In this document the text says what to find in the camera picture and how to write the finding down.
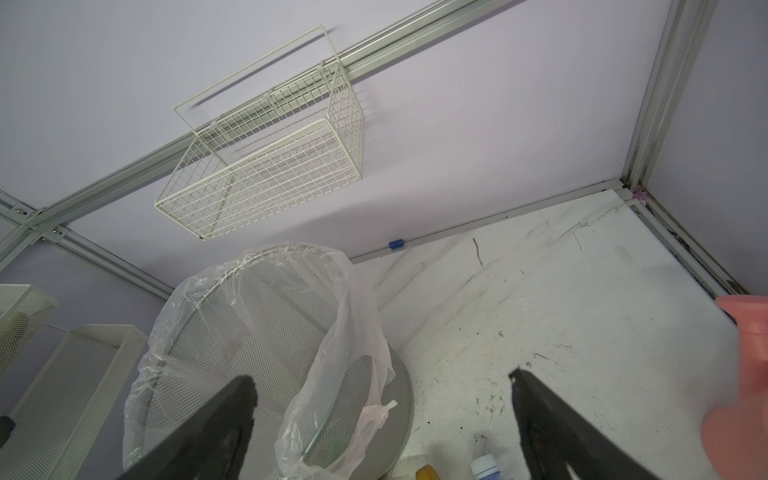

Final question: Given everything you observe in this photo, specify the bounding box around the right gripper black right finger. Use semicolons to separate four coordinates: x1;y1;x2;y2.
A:
509;368;656;479

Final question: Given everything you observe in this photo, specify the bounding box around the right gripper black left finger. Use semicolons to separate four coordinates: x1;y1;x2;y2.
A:
121;376;258;480

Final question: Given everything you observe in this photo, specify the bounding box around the white cap clear bottle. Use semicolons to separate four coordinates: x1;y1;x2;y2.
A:
470;454;502;480

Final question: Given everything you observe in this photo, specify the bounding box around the white mesh lower shelf tray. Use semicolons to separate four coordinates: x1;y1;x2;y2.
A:
1;324;147;479

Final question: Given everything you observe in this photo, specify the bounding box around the white mesh shelf tray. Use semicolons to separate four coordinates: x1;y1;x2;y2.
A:
1;324;147;479
0;284;58;376

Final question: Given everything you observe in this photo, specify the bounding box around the pink plastic watering can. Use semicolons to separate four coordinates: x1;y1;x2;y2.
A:
701;295;767;479

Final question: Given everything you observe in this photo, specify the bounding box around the white mesh upper shelf tray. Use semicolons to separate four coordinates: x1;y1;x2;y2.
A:
0;284;58;376

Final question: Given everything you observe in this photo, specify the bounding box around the aluminium frame horizontal bar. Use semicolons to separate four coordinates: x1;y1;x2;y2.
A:
0;0;529;265

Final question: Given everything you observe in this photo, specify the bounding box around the white wire wall basket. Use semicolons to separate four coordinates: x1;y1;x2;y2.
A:
154;25;365;241

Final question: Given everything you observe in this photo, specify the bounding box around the aluminium frame corner post right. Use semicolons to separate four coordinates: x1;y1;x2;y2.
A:
621;0;717;190

